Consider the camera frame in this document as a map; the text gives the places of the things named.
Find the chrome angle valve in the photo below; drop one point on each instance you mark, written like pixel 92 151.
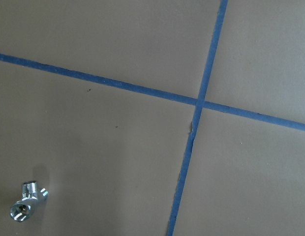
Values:
pixel 32 197

